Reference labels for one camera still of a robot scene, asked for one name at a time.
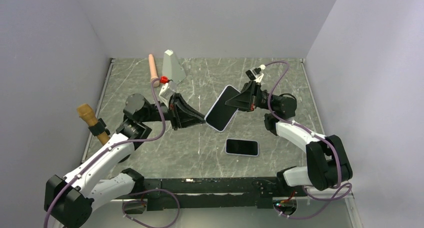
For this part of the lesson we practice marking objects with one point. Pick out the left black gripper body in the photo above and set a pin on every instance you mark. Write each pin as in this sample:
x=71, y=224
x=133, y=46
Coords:
x=175, y=112

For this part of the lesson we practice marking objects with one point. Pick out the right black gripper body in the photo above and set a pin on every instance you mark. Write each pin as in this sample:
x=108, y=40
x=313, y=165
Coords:
x=255, y=98

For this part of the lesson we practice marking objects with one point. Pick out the phone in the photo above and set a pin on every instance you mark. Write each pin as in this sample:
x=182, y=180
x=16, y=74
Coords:
x=220, y=114

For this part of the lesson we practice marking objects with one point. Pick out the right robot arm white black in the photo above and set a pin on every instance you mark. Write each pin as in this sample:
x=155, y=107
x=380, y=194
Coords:
x=327, y=164

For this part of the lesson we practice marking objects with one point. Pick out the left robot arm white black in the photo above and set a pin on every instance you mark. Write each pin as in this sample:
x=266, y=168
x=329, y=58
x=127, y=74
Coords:
x=70, y=200

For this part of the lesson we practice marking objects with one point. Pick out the grey trapezoid block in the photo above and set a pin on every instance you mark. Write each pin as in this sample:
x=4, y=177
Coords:
x=171, y=67

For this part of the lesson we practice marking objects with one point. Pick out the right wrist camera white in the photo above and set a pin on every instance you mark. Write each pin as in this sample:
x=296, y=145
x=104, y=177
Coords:
x=256, y=73

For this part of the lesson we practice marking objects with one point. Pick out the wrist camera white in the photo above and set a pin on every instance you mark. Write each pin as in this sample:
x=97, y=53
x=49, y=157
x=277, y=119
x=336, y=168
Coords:
x=256, y=73
x=169, y=87

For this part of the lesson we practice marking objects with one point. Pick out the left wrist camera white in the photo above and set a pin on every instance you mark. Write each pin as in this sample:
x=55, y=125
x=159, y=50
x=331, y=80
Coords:
x=169, y=87

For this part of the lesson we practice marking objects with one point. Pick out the pink cylindrical handle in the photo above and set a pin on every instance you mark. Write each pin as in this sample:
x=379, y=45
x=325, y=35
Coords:
x=152, y=68

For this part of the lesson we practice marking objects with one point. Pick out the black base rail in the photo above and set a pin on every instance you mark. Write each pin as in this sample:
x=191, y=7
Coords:
x=170, y=201

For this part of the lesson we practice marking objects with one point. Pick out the wooden handle tool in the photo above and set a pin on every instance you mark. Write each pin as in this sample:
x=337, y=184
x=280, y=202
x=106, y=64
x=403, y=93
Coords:
x=96, y=126

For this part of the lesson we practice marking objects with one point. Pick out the aluminium frame rail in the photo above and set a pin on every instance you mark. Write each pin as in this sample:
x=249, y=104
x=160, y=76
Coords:
x=124, y=185

